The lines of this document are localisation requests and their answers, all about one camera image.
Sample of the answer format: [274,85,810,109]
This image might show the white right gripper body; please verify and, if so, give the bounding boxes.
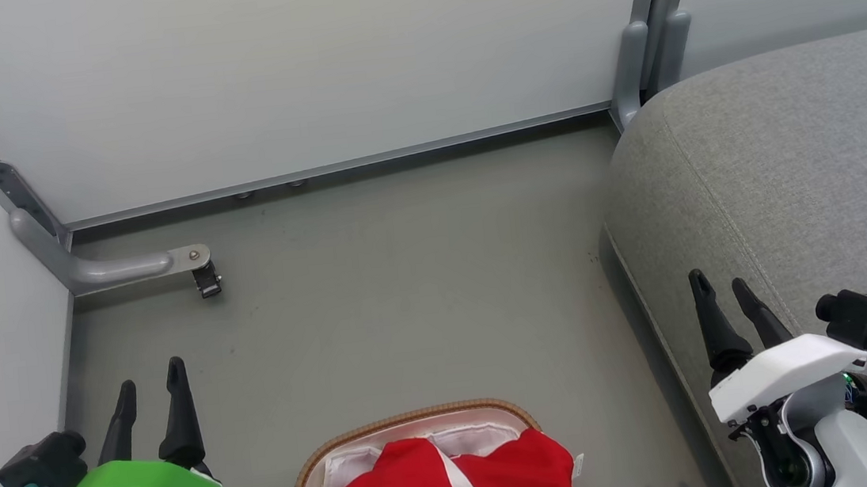
[703,328,867,428]

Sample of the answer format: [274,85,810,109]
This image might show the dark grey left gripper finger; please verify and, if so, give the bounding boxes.
[149,355,209,471]
[90,379,143,467]

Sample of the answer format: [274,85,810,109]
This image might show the grey partition post pair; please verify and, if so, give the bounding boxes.
[601,0,717,133]

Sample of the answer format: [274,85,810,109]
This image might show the grey partition support foot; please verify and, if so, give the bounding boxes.
[9,190,214,302]

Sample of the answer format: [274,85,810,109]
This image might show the white laundry basket brown rim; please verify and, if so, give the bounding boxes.
[276,390,589,487]

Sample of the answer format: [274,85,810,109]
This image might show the grey fabric sofa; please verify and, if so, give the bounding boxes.
[586,23,867,487]

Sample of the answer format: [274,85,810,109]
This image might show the black caster wheel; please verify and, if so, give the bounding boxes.
[192,262,224,301]

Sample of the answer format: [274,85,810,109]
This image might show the grey partition bottom rail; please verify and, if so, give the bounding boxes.
[59,101,621,232]

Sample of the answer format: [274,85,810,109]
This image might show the white basket liner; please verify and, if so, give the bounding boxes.
[315,417,538,487]

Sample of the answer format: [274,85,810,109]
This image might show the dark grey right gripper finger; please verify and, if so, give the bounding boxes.
[732,273,794,352]
[687,264,755,378]

